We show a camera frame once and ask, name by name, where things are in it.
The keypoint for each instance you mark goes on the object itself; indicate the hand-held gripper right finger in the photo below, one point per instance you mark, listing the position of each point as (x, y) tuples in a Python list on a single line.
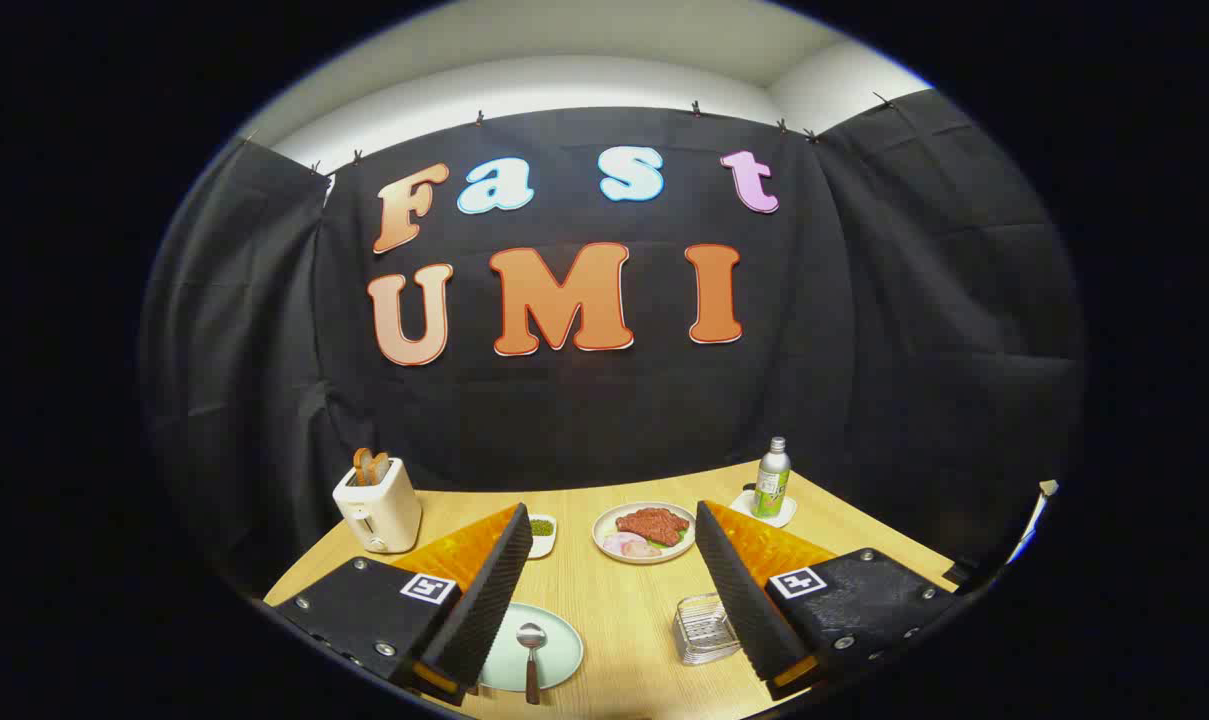
[(744, 600)]

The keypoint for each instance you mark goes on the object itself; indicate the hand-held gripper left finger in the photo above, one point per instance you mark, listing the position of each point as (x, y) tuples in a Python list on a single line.
[(484, 600)]

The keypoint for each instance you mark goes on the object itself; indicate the white divided dish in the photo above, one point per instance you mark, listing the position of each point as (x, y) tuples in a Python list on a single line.
[(544, 540)]

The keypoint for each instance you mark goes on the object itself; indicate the light blue plate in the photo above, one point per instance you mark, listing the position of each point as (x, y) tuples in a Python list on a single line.
[(562, 650)]

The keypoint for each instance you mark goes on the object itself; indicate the white round dinner plate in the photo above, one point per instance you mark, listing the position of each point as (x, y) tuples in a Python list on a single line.
[(664, 553)]

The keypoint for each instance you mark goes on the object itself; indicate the white square coaster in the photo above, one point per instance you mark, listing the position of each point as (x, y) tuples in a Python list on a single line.
[(743, 503)]

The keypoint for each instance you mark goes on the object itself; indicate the salmon pink ham slice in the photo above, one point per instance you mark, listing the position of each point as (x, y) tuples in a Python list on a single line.
[(646, 549)]

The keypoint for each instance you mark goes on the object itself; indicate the silver bottle with green label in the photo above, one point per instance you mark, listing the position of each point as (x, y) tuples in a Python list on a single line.
[(771, 485)]

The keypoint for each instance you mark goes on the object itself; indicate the brown grilled steak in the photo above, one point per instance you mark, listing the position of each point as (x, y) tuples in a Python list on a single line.
[(652, 525)]

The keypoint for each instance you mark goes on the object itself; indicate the cream white toaster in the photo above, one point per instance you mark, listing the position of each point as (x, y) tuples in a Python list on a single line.
[(384, 515)]

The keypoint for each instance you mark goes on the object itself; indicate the pale pink ham slice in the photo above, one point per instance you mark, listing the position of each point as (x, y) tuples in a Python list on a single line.
[(616, 544)]

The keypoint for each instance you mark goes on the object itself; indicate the brown bread slice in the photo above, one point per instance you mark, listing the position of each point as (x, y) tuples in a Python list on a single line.
[(380, 468), (362, 466)]

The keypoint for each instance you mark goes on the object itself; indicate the laptop computer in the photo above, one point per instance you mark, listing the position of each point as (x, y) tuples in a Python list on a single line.
[(1034, 520)]

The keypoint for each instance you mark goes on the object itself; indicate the row of black clips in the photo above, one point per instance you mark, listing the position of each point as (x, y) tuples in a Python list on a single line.
[(695, 107)]

